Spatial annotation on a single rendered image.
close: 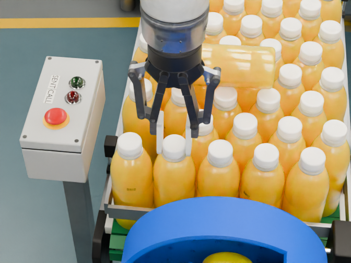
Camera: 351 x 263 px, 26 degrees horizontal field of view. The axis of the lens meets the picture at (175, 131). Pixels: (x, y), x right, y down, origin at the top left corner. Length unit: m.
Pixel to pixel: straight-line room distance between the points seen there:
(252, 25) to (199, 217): 0.54
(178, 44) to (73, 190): 0.53
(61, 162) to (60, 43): 1.83
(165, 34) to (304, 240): 0.32
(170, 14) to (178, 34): 0.04
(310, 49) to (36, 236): 1.34
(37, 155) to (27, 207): 1.28
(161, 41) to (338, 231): 0.45
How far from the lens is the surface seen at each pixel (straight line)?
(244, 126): 1.23
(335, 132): 1.24
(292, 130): 1.23
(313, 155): 1.20
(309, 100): 1.28
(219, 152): 1.19
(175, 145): 1.19
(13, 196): 2.57
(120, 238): 1.34
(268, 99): 1.28
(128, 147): 1.20
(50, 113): 1.25
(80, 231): 1.56
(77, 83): 1.29
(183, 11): 0.95
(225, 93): 1.28
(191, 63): 1.03
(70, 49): 3.03
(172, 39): 0.98
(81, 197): 1.46
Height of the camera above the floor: 2.01
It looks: 48 degrees down
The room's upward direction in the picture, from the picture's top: straight up
